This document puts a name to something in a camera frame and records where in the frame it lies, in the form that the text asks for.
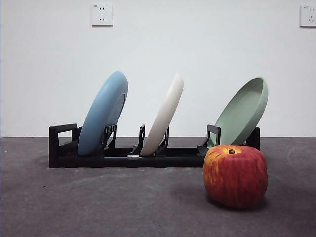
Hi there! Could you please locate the white plate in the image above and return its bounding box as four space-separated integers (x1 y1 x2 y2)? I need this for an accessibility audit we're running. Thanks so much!
140 71 185 157

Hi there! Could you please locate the blue plate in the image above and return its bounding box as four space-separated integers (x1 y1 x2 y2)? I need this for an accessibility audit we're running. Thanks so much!
77 70 129 157

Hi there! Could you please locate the white wall socket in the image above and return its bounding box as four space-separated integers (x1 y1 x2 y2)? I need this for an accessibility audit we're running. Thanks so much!
300 5 316 28
91 3 114 27

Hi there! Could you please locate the black plate rack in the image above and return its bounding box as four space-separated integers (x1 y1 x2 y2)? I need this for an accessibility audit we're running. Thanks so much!
48 122 261 169

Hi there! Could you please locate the red apple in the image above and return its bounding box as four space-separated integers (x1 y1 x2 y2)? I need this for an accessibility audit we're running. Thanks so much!
203 145 269 210

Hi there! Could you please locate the green plate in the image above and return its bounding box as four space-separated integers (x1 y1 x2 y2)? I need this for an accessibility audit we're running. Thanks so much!
213 77 269 150

